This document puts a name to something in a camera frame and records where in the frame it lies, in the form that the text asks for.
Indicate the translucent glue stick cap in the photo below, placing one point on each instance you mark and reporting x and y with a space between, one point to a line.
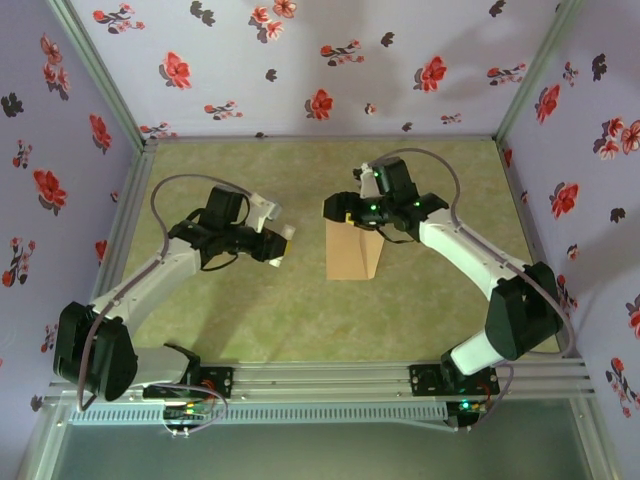
289 231

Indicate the brown paper envelope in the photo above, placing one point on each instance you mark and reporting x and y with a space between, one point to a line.
345 255

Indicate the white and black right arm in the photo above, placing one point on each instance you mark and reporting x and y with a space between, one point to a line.
465 250

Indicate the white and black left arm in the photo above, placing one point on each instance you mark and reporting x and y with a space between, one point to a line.
145 280

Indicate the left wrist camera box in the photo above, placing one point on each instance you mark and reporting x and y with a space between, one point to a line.
276 212

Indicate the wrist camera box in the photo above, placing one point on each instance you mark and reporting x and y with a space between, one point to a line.
358 174
276 212

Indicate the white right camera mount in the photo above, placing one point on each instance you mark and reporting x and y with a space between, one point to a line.
367 185

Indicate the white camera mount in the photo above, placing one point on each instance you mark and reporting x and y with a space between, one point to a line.
367 185
260 212

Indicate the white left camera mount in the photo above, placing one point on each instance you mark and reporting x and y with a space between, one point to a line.
260 212

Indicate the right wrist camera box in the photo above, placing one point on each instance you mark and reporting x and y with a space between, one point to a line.
358 174

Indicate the thin aluminium frame rail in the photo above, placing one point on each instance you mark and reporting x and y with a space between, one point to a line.
425 136

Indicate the aluminium side frame rail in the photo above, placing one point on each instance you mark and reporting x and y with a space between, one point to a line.
521 200
135 200

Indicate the wide aluminium mounting rail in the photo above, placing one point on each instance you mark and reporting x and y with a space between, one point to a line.
320 380

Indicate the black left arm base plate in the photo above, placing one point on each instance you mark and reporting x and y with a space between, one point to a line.
220 382

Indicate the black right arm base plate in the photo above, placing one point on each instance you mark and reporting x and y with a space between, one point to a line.
425 380

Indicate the aluminium frame post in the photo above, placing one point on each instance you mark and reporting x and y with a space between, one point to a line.
41 450
595 450
533 75
102 75

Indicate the aluminium lower frame post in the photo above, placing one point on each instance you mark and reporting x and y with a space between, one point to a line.
595 450
41 450

